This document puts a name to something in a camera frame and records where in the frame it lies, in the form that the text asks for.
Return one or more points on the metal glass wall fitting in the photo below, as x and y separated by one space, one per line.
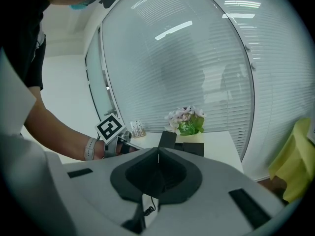
253 66
247 48

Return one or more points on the white square table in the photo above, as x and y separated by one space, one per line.
216 146

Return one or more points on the pink flowers in pot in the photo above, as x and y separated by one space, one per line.
187 123

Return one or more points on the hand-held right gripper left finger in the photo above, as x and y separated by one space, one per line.
103 193

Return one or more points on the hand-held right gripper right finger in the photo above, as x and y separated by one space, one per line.
216 205

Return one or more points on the frosted glass door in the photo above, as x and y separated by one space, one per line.
98 82

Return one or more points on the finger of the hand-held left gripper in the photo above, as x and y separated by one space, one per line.
136 147

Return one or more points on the wooden stand with white cards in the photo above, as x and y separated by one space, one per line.
137 129

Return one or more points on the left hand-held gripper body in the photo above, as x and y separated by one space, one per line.
110 129

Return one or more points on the green round table cloth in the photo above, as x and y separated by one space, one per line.
292 161

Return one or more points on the black desk telephone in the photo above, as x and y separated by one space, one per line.
193 149

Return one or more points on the person's left forearm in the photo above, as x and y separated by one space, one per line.
59 131

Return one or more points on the person's black clothing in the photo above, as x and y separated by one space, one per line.
19 33

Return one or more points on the teal face mask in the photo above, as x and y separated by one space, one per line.
78 6

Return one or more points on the white wrist watch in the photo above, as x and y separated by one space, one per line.
89 149

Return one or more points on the white slatted blinds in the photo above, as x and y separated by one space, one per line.
172 70

